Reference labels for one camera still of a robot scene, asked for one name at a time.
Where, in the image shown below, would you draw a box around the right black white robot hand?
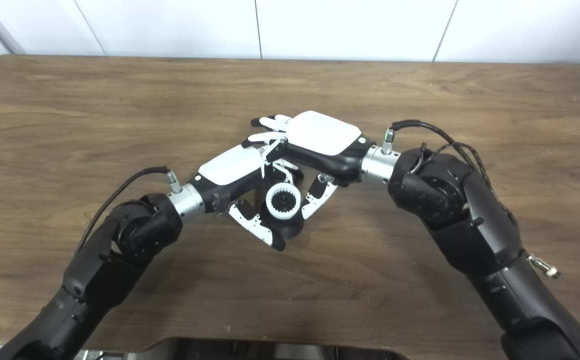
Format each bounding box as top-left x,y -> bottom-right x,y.
241,110 -> 376,221

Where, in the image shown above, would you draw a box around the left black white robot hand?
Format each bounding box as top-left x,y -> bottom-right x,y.
190,146 -> 305,252

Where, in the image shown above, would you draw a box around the white ring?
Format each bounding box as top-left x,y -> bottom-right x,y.
265,182 -> 302,219

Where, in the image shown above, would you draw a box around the round black part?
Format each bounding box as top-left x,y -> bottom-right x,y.
265,192 -> 305,240

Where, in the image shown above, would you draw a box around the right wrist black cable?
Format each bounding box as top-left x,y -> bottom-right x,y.
382,119 -> 518,226

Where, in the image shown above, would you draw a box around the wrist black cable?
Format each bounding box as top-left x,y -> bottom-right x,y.
75,166 -> 183,256
382,119 -> 518,226

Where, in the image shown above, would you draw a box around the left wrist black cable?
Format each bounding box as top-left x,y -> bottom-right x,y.
75,166 -> 183,256

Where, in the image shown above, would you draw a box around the gray wall corner post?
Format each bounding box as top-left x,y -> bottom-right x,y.
0,0 -> 26,56

